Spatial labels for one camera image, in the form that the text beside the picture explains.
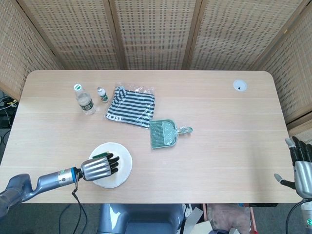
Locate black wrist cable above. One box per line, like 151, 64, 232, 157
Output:
286, 198, 305, 234
71, 170, 89, 234

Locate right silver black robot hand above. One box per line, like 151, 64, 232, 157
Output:
273, 136, 312, 199

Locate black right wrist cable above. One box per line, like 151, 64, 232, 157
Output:
286, 198, 305, 234

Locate woven bamboo folding screen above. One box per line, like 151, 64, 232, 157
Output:
0, 0, 312, 152

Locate pink plastic bag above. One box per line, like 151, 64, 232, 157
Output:
207, 204, 252, 231

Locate small white drink bottle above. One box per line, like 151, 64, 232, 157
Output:
97, 87, 109, 103

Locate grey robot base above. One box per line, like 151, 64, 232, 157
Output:
97, 203, 186, 234

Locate white round cable grommet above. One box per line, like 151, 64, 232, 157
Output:
233, 79, 248, 92

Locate white round plate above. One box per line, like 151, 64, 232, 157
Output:
87, 142, 134, 190

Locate green dustpan and brush set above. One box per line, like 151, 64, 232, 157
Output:
149, 118, 194, 150

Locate beige cardboard pieces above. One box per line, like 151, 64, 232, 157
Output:
187, 206, 215, 234

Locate striped shirt in plastic bag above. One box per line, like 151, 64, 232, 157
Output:
105, 82, 156, 129

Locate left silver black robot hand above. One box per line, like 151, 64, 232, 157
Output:
79, 152, 120, 182

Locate blue floor cable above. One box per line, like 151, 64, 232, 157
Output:
55, 203, 74, 234

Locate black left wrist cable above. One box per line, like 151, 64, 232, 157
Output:
71, 170, 89, 234

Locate clear green-label water bottle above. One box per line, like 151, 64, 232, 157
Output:
74, 83, 97, 116

